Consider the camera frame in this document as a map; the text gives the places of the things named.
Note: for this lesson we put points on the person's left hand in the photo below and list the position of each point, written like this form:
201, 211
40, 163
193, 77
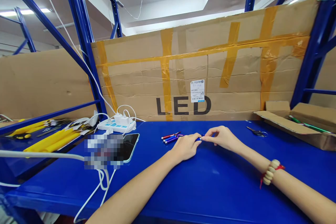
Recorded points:
185, 148

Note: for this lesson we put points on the person's right hand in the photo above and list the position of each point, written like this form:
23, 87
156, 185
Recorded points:
228, 138

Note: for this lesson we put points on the blue mini flashlight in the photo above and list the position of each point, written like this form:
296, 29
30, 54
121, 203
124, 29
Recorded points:
170, 139
195, 136
171, 142

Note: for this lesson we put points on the red mini flashlight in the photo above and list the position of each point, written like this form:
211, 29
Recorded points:
170, 135

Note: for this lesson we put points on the smartphone with light case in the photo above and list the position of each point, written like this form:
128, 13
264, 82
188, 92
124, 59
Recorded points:
131, 146

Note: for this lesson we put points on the white charger plug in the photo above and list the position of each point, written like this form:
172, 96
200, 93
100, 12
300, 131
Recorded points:
118, 118
125, 119

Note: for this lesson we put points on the white power strip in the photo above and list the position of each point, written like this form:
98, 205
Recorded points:
115, 126

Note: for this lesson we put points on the green sticks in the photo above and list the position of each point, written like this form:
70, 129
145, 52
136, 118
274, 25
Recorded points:
305, 124

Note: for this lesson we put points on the large taped cardboard sheet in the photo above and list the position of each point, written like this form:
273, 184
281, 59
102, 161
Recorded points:
236, 58

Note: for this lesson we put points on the open cardboard box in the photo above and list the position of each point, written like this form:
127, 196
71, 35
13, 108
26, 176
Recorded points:
312, 129

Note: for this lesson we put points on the cardboard sheet behind rack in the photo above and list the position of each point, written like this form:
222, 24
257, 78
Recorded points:
325, 77

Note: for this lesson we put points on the pile of black white parts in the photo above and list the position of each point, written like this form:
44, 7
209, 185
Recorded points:
71, 124

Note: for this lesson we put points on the plain cardboard sheet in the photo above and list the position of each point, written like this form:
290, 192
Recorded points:
39, 82

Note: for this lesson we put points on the blue metal shelf rack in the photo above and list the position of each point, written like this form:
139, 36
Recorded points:
78, 24

